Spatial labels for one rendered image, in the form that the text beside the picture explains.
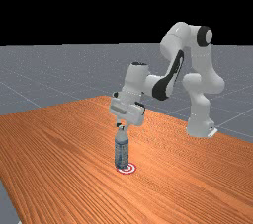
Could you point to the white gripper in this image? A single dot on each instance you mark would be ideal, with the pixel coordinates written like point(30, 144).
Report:
point(128, 112)

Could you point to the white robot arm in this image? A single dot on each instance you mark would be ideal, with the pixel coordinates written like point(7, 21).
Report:
point(197, 80)

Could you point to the clear plastic bottle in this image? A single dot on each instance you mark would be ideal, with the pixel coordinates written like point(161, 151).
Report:
point(121, 150)

